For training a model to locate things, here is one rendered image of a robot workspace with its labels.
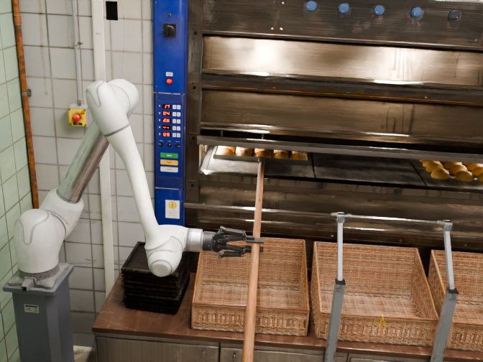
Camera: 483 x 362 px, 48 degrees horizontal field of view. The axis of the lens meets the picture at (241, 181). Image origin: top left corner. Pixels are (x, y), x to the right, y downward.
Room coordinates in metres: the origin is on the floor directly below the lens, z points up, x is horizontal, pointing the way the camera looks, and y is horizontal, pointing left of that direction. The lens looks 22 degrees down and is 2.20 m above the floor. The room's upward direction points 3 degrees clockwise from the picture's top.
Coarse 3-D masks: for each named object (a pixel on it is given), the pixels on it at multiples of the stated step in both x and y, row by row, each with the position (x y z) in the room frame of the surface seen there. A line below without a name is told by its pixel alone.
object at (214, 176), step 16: (208, 176) 2.62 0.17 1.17; (224, 176) 2.62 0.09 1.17; (240, 176) 2.62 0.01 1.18; (256, 176) 2.63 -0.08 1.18; (272, 176) 2.64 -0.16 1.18; (288, 176) 2.66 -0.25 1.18; (384, 192) 2.58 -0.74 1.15; (400, 192) 2.58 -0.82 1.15; (416, 192) 2.58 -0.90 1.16; (432, 192) 2.57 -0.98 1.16; (448, 192) 2.57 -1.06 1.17; (464, 192) 2.57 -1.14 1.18; (480, 192) 2.57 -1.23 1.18
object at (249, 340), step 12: (252, 252) 1.77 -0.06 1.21; (252, 264) 1.68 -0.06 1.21; (252, 276) 1.60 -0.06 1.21; (252, 288) 1.53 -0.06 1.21; (252, 300) 1.46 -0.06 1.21; (252, 312) 1.39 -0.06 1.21; (252, 324) 1.34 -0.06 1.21; (252, 336) 1.28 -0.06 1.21; (252, 348) 1.23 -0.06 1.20; (252, 360) 1.19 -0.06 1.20
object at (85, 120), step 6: (72, 108) 2.58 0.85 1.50; (78, 108) 2.58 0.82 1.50; (84, 108) 2.58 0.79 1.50; (72, 114) 2.58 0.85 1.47; (78, 114) 2.58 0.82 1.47; (84, 114) 2.58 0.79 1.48; (90, 114) 2.62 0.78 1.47; (72, 120) 2.58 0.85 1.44; (84, 120) 2.58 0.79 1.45; (90, 120) 2.61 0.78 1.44; (84, 126) 2.58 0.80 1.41
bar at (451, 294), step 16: (192, 208) 2.26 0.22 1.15; (208, 208) 2.25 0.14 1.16; (224, 208) 2.24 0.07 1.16; (240, 208) 2.24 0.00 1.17; (272, 208) 2.25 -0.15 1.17; (416, 224) 2.21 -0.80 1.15; (432, 224) 2.20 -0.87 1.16; (448, 224) 2.19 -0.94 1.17; (448, 240) 2.16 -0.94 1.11; (448, 256) 2.11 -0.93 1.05; (448, 272) 2.06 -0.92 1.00; (336, 288) 2.00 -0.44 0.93; (448, 288) 2.01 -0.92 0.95; (336, 304) 2.00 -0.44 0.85; (448, 304) 1.98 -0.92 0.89; (336, 320) 2.00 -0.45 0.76; (448, 320) 1.98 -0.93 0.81; (336, 336) 2.00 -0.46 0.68; (432, 352) 2.01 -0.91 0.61
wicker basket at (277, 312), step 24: (264, 240) 2.57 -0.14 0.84; (288, 240) 2.57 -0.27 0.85; (216, 264) 2.54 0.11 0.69; (264, 264) 2.54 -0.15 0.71; (288, 264) 2.54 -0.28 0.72; (216, 288) 2.47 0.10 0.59; (240, 288) 2.48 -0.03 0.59; (264, 288) 2.49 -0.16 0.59; (288, 288) 2.50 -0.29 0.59; (192, 312) 2.12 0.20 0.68; (216, 312) 2.12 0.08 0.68; (240, 312) 2.11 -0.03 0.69; (264, 312) 2.12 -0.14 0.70
